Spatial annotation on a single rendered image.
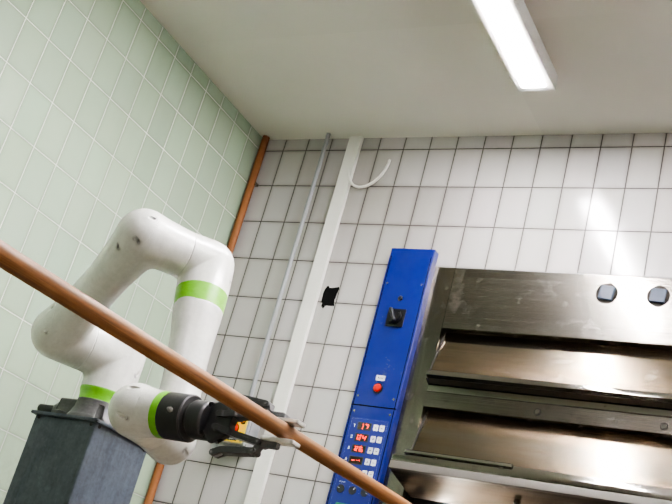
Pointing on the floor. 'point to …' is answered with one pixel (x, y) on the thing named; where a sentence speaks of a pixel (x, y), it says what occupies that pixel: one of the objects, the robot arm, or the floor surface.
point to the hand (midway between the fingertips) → (283, 431)
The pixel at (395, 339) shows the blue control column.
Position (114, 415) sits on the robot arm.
